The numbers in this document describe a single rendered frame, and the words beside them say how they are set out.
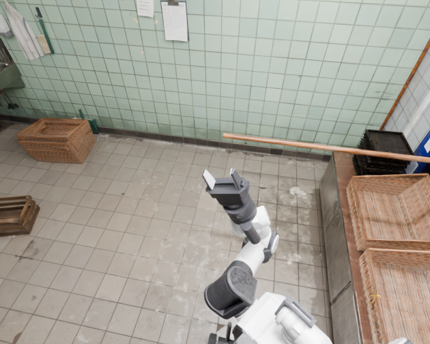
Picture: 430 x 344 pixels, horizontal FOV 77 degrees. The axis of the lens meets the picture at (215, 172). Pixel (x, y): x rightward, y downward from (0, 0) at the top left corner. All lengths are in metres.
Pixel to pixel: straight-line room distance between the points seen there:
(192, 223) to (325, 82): 1.83
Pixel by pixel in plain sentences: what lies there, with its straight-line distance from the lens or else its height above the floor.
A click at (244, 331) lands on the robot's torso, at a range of 0.90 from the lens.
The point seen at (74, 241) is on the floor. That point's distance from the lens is 2.88.
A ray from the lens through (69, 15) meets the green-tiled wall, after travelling 3.24.
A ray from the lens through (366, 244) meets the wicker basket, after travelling 2.05.
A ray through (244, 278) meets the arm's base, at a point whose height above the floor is 1.40.
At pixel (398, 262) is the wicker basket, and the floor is 0.64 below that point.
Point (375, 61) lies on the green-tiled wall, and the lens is 2.87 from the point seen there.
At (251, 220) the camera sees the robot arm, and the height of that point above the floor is 1.57.
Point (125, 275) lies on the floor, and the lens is 2.56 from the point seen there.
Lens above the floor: 2.26
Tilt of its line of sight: 47 degrees down
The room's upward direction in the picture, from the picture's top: straight up
